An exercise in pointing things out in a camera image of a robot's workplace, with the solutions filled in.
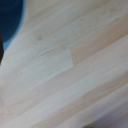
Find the blue mug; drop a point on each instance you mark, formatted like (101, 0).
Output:
(10, 16)

